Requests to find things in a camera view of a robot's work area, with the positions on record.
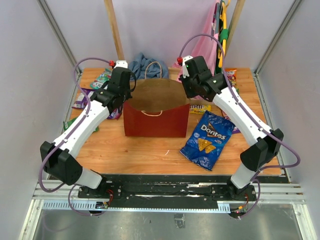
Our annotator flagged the purple Fox's berries bag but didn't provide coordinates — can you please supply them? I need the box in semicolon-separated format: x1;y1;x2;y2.
106;109;122;120

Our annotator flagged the pink shirt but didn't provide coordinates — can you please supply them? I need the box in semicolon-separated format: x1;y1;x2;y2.
179;0;220;75

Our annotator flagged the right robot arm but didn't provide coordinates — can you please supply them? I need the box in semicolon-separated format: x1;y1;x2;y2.
177;55;284;199

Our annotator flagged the purple white snack packet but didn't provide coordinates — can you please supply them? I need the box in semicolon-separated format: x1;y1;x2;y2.
232;126;241;134

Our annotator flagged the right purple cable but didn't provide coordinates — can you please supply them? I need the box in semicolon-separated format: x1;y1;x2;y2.
176;33;301;221

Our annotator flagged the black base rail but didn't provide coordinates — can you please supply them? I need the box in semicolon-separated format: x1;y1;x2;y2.
77;174;257;212

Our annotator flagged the blue snack packet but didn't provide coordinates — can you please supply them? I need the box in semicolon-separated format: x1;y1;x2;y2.
179;111;235;171

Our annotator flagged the green snack packet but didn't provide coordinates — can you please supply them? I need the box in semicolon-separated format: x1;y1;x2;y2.
62;117;100;133

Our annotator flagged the green Fox's candy bag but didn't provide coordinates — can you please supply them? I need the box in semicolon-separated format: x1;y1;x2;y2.
90;68;112;90

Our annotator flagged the brown red paper bag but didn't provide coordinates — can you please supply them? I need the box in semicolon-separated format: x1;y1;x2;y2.
123;70;190;138

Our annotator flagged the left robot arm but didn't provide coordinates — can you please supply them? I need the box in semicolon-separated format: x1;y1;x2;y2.
40;60;134;196

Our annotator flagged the green hanger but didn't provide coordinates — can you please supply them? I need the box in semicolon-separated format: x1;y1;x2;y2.
216;28;231;68

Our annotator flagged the blue crumpled cloth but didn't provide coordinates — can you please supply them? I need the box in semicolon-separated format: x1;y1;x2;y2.
128;52;169;79

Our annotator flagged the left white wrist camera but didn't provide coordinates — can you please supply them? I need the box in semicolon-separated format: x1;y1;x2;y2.
108;60;128;69

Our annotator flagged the grey hanger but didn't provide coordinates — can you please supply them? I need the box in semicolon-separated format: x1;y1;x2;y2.
211;2;222;36

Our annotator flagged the yellow M&M's packet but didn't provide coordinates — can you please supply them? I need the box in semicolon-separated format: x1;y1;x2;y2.
189;104;211;115

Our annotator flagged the orange Fox's fruits bag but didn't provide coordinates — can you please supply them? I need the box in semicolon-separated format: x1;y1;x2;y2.
225;68;238;88

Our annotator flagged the yellow hanger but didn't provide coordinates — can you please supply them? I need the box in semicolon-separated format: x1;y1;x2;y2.
215;0;229;73

